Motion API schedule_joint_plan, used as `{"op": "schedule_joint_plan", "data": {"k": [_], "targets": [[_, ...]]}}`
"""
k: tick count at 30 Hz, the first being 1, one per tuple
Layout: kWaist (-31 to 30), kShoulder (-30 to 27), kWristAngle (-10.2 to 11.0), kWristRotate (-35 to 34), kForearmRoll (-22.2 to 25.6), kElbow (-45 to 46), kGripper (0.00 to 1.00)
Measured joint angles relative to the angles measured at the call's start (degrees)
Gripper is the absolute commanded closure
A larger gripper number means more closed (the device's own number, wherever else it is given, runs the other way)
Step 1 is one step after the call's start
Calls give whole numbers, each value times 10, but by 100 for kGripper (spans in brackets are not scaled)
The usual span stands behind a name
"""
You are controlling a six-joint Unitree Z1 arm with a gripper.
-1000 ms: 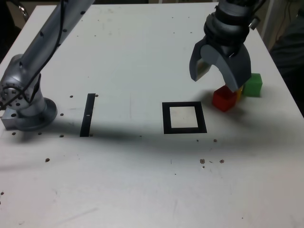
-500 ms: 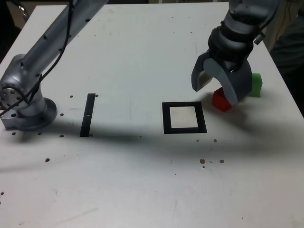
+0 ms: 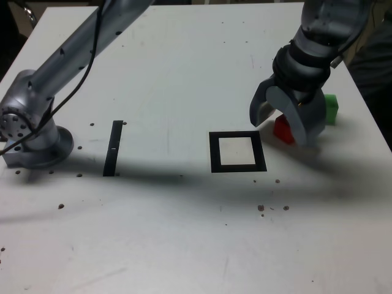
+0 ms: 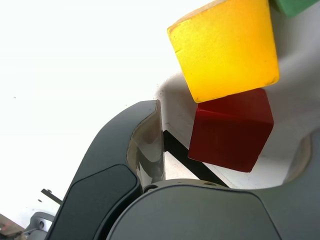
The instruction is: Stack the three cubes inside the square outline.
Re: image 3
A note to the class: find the green cube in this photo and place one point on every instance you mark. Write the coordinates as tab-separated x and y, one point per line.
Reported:
332	110

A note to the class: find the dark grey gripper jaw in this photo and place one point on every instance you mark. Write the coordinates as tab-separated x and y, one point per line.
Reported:
257	104

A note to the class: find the black tape strip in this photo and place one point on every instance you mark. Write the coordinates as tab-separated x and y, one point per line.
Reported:
111	153

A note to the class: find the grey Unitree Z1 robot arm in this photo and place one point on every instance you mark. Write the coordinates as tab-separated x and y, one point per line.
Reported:
61	58

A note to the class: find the person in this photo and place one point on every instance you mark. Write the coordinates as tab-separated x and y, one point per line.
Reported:
376	76

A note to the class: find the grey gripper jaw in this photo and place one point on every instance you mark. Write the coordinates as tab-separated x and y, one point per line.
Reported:
306	122

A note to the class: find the black tape square outline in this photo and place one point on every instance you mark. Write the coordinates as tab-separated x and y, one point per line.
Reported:
214	153

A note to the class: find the red cube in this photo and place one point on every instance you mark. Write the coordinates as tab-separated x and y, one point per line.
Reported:
281	130

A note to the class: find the chrome chair frame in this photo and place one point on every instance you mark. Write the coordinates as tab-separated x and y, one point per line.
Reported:
30	13

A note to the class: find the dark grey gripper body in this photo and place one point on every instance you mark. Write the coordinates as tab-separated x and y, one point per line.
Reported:
306	95

